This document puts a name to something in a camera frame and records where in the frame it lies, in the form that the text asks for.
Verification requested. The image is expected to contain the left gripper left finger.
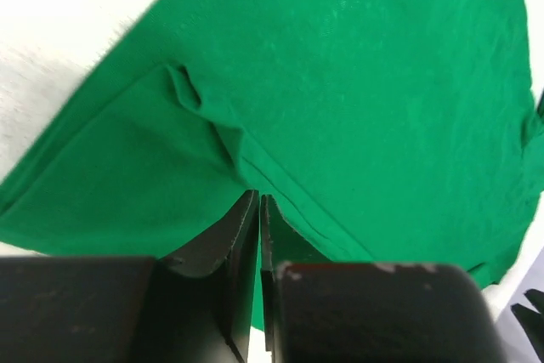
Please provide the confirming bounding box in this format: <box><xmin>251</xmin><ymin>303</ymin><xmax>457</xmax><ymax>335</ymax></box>
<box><xmin>1</xmin><ymin>190</ymin><xmax>259</xmax><ymax>362</ymax></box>

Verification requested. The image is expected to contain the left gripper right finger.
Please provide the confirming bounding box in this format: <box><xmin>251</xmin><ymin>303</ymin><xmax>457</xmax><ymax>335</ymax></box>
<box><xmin>260</xmin><ymin>196</ymin><xmax>497</xmax><ymax>362</ymax></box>

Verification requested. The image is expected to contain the green t shirt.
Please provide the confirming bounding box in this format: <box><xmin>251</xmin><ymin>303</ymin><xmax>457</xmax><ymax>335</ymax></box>
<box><xmin>0</xmin><ymin>0</ymin><xmax>544</xmax><ymax>332</ymax></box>

